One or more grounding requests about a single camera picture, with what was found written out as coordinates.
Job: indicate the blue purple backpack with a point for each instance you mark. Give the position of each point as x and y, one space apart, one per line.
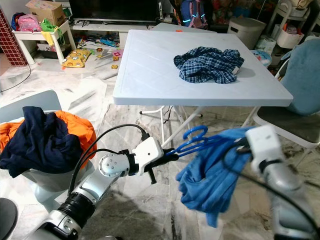
192 12

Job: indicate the blue plaid shirt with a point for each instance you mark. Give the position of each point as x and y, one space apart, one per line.
207 65

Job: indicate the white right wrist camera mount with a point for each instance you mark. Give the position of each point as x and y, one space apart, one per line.
262 145

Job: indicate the pale grey laundry basket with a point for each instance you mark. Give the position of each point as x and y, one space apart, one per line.
50 182

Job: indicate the white shelf unit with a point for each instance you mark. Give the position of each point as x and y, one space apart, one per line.
287 39

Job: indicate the blue clothes hanger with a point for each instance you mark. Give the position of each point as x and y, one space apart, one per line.
197 128

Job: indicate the bright blue shirt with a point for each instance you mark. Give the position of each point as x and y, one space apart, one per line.
205 180

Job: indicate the pale grey chair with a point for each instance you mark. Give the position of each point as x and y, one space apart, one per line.
30 102

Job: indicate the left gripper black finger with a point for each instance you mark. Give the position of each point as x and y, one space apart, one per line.
174 157

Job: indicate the orange garment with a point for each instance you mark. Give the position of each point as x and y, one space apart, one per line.
82 132

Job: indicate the red tiled panel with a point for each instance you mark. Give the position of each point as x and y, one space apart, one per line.
12 45

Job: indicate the white television stand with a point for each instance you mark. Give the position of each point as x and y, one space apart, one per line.
95 37

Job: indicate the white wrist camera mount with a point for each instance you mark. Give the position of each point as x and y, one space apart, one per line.
262 145
147 150

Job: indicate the green bag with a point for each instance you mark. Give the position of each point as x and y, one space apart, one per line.
48 25

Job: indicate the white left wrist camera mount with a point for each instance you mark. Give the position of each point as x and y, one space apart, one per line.
147 150

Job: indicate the cardboard box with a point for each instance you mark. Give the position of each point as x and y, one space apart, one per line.
45 11

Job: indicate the navy blue shirt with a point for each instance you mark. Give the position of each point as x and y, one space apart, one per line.
40 145

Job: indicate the blue grey towel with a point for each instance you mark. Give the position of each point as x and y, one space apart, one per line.
302 75

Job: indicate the white folding table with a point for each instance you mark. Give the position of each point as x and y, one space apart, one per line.
145 70

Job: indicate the pink backpack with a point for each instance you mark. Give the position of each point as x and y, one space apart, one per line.
28 23

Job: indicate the black television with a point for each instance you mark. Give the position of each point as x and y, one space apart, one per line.
115 10

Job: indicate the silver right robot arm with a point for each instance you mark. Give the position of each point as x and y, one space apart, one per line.
280 185

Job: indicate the white waste bin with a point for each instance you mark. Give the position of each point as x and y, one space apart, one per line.
245 32

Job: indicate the grey folding chair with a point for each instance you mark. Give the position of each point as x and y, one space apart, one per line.
295 125

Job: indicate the small white side table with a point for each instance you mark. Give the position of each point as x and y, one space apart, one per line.
32 35

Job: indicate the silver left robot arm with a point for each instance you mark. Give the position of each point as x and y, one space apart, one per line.
95 187

